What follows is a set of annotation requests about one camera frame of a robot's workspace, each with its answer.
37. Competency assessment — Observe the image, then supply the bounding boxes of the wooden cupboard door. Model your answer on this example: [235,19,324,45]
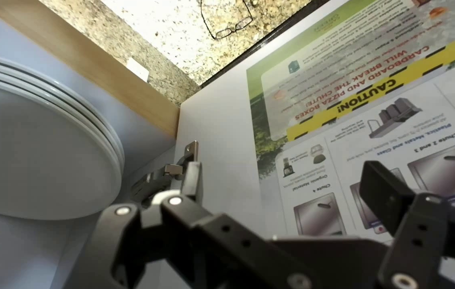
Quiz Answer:
[174,0,455,254]

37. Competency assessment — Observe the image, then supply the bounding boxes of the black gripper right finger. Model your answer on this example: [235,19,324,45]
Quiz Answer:
[361,161,415,234]

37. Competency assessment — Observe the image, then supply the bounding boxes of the metal door hinge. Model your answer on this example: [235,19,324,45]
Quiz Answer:
[131,141,202,205]

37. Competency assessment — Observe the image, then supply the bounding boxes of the stack of white plates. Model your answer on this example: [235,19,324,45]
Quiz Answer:
[0,59,124,220]

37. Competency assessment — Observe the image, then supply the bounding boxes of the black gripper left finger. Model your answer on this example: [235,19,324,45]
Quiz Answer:
[182,161,203,202]

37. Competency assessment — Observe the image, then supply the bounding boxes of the instruction poster on door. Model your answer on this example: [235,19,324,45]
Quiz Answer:
[245,0,455,242]

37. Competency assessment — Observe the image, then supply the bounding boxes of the white wall outlet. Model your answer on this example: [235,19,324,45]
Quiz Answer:
[128,58,150,82]

